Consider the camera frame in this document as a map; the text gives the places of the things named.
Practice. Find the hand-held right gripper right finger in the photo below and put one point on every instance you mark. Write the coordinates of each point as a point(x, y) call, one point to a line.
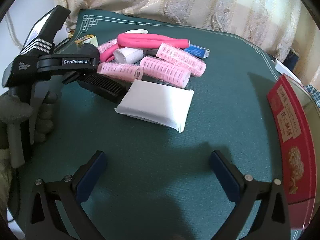
point(226, 177)

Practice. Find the dark blue object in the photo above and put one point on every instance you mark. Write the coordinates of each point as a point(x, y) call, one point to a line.
point(290, 57)

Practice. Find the white paper roll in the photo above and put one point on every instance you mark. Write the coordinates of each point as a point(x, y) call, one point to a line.
point(127, 55)

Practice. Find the green table mat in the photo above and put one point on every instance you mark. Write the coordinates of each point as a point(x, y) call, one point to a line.
point(150, 142)

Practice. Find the pink foam curler rod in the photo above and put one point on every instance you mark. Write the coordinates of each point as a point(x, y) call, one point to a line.
point(150, 40)

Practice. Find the white tissue packet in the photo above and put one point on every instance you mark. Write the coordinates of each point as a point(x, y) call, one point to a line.
point(155, 105)

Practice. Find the white round disc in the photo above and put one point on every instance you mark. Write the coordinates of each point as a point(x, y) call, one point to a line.
point(136, 31)

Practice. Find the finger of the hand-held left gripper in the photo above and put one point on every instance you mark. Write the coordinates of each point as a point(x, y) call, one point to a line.
point(89, 51)
point(72, 77)

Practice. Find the black comb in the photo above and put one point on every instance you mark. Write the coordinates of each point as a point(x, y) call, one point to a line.
point(102, 85)

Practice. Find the person's left hand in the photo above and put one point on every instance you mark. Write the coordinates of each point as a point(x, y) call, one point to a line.
point(45, 120)

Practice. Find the cream patterned curtain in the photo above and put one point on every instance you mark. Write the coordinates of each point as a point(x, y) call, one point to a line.
point(200, 5)

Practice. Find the small gold box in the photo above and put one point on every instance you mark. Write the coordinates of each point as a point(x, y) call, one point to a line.
point(87, 40)

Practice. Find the blue plaid cloth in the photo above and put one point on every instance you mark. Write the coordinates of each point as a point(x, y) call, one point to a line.
point(313, 95)

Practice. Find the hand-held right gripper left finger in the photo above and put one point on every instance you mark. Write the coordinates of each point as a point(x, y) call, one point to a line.
point(92, 175)

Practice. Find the red tin container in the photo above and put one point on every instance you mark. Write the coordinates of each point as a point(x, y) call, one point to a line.
point(295, 170)

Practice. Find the pink plastic hair roller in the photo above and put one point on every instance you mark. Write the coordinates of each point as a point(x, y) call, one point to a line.
point(117, 71)
point(165, 71)
point(182, 58)
point(106, 47)

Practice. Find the blue and white box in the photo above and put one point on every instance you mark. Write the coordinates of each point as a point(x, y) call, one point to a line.
point(198, 51)

